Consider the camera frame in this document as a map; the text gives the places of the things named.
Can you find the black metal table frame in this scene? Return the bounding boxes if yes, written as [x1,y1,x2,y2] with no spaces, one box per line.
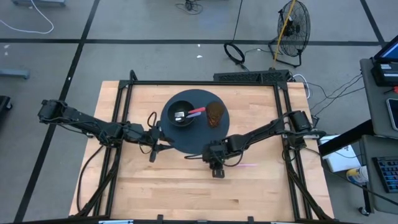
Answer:
[74,70,335,224]

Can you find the black floor cable bundle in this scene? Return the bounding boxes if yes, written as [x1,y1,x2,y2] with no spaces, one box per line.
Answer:
[175,0,205,16]

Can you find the black cables on floor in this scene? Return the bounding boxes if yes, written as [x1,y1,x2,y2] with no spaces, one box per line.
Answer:
[306,73,366,118]

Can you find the black left arm base cable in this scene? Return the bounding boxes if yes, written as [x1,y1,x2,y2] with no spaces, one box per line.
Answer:
[76,144,106,214]

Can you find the black floor object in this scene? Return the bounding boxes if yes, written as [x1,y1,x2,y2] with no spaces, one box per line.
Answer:
[0,95,13,119]

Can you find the white cable at table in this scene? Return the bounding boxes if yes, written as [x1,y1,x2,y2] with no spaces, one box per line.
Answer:
[292,73,311,100]

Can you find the dark tablet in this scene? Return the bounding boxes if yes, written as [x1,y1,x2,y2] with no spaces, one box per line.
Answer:
[386,98,398,131]

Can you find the black beam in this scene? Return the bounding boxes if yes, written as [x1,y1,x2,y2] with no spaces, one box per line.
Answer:
[317,119,376,157]

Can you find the white box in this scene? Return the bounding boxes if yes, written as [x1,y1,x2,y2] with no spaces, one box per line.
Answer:
[318,134,361,174]

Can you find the dark round bowl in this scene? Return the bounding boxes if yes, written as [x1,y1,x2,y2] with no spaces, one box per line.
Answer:
[167,100,197,128]

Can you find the fork with pink handle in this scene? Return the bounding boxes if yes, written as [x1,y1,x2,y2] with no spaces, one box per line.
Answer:
[174,106,206,118]

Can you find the black cable with coil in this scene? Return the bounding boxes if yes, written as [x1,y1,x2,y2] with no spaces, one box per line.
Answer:
[223,0,246,72]

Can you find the white floor cable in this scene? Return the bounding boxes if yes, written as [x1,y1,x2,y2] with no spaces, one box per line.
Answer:
[0,0,55,35]

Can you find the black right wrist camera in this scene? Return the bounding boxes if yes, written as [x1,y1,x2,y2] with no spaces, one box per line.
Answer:
[211,167,226,179]

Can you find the black floor fan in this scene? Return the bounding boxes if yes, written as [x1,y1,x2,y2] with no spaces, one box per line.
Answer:
[269,0,312,68]

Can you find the yellow cable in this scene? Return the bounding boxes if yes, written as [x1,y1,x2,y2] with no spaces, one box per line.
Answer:
[272,0,296,70]

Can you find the grey floor base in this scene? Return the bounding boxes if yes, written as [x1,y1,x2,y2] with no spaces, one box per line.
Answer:
[11,0,67,7]

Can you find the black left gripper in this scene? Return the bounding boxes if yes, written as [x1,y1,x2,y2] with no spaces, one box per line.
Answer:
[141,120,175,163]

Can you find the black keyboard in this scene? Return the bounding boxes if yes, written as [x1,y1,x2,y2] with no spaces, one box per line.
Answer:
[372,155,398,194]

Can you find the amber plastic tumbler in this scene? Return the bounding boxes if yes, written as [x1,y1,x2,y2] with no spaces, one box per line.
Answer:
[205,101,226,129]

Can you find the silver spoon pale handle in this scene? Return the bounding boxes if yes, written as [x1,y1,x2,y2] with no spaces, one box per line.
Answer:
[174,111,203,123]

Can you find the printed can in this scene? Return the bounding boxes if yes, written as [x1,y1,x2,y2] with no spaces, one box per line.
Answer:
[346,166,370,187]

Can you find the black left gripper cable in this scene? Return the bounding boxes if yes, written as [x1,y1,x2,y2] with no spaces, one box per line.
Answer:
[146,111,159,129]

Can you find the grey low desk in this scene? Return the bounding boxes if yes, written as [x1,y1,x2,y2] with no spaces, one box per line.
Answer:
[360,134,398,215]

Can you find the black desktop device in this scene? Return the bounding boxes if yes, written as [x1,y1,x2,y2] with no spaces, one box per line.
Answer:
[371,61,398,87]

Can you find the open laptop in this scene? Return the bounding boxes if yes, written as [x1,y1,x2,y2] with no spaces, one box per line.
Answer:
[373,39,398,63]

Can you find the round dark placemat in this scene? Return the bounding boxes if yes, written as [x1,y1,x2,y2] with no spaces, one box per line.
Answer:
[160,89,231,155]

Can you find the grey floor foot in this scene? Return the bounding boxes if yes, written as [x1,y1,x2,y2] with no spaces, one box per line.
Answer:
[0,68,31,80]

